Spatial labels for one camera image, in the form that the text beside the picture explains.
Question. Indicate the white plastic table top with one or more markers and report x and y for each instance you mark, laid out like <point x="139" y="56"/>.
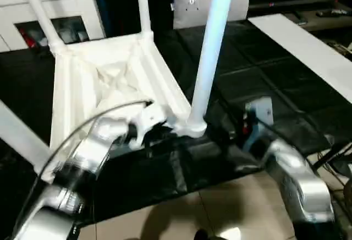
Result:
<point x="110" y="69"/>

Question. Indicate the white plastic table leg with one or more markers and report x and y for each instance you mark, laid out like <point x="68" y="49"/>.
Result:
<point x="19" y="135"/>
<point x="143" y="3"/>
<point x="41" y="14"/>
<point x="212" y="47"/>

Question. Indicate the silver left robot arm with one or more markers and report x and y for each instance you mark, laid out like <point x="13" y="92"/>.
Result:
<point x="82" y="157"/>

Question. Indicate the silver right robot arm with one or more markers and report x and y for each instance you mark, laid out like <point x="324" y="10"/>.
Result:
<point x="297" y="179"/>

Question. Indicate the black stand leg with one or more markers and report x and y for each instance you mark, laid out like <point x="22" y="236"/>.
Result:
<point x="333" y="154"/>

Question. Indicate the white flat panel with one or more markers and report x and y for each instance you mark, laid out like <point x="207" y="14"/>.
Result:
<point x="302" y="47"/>

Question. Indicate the grey pillow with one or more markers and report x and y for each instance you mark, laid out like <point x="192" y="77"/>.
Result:
<point x="190" y="3"/>

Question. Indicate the black remote control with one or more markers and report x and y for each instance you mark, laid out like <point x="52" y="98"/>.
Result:
<point x="341" y="12"/>

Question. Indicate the white cabinet with glass doors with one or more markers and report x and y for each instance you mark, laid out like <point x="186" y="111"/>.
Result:
<point x="71" y="9"/>

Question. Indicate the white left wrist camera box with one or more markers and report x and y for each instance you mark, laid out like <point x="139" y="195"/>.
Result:
<point x="146" y="120"/>

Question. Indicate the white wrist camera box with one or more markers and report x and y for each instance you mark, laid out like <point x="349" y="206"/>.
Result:
<point x="146" y="120"/>
<point x="259" y="116"/>

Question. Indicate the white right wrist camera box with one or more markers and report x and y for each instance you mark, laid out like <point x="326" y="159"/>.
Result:
<point x="259" y="116"/>

